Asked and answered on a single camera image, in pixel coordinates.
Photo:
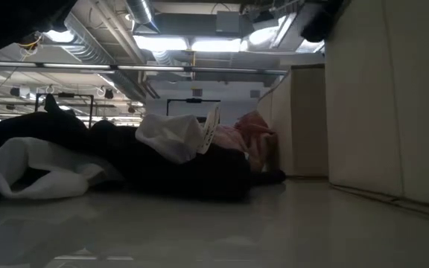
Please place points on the black garment with white lining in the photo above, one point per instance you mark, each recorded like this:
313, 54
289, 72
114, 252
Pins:
162, 171

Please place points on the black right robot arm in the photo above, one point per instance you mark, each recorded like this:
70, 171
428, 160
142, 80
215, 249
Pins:
318, 22

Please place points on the white clothing tag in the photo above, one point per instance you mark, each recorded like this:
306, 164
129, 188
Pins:
209, 126

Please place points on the pink garment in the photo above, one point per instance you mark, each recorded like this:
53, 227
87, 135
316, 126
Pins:
251, 130

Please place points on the grey ceiling box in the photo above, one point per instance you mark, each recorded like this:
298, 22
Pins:
229, 22

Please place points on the large beige fabric bin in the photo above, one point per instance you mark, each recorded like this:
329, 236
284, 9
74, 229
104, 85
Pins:
393, 93

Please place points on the round silver ceiling duct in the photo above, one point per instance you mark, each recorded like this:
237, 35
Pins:
142, 13

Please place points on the long ceiling rail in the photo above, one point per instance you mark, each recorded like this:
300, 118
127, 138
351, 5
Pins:
88, 66

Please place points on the spiral metal ceiling duct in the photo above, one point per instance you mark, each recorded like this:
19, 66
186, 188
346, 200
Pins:
88, 48

